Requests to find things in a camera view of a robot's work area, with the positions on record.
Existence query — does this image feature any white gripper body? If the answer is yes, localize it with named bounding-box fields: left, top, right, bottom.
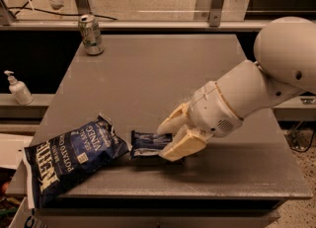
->
left=189, top=81, right=243, bottom=137

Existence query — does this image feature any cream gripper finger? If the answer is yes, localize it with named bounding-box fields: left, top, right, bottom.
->
left=159, top=124, right=211, bottom=162
left=157, top=103, right=191, bottom=134

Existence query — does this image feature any blue rxbar blueberry bar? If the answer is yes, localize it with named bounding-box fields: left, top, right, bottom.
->
left=130, top=130, right=173, bottom=159

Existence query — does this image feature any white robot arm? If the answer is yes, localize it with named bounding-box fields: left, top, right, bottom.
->
left=157, top=17, right=316, bottom=162

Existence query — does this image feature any blue kettle chip bag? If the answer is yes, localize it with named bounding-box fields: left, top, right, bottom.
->
left=23, top=114, right=129, bottom=209

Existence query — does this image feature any green soda can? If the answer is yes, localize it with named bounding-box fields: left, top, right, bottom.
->
left=78, top=14, right=104, bottom=55

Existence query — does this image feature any white pump dispenser bottle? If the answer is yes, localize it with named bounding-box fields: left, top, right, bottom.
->
left=4, top=70, right=34, bottom=105

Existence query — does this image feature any white cardboard box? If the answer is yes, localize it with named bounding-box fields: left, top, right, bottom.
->
left=9, top=197, right=49, bottom=228

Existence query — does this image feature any black cable on floor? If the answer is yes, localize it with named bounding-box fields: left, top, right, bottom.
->
left=286, top=121, right=316, bottom=153

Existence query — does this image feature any right metal glass bracket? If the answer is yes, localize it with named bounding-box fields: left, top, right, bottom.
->
left=208, top=0, right=224, bottom=27

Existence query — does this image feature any black cable behind glass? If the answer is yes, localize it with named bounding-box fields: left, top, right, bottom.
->
left=7, top=0, right=119, bottom=22

